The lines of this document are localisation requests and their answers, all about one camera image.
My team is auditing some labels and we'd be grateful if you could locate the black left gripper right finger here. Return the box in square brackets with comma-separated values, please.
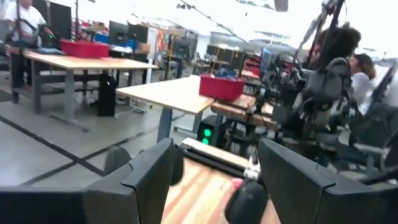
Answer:
[257, 138, 398, 224]

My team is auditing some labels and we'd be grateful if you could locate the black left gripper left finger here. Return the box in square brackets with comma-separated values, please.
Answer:
[0, 137, 175, 224]

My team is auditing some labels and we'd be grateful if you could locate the pink artificial tulip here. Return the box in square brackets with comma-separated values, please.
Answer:
[231, 177, 245, 190]

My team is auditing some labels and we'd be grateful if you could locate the grey office chair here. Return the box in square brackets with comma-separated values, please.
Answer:
[338, 102, 398, 177]
[303, 57, 354, 103]

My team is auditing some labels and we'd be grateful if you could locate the black box with green lights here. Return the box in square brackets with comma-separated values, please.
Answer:
[197, 120, 219, 147]

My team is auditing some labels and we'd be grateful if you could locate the black computer tower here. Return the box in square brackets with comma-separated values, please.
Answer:
[97, 73, 118, 118]

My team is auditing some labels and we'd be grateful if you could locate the wooden table with grey legs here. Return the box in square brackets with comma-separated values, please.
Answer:
[21, 49, 159, 133]
[210, 94, 278, 130]
[116, 75, 216, 144]

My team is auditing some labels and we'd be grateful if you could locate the person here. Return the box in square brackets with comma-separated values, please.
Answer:
[348, 53, 377, 116]
[313, 26, 362, 69]
[3, 0, 55, 103]

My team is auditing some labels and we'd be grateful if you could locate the red plastic bin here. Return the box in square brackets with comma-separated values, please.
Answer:
[198, 73, 246, 102]
[60, 39, 110, 59]

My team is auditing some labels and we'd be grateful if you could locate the black monitor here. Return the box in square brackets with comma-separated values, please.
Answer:
[108, 21, 130, 46]
[127, 23, 149, 44]

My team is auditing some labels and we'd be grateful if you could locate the metal corner bracket plate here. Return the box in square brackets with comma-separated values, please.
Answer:
[244, 152, 262, 181]

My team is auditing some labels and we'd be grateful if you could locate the black table frame rail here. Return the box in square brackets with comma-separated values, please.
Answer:
[180, 138, 249, 179]

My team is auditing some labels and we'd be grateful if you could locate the black frame post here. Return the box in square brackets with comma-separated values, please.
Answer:
[315, 0, 346, 71]

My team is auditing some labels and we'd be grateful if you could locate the black wall panel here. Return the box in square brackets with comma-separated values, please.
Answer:
[49, 1, 73, 40]

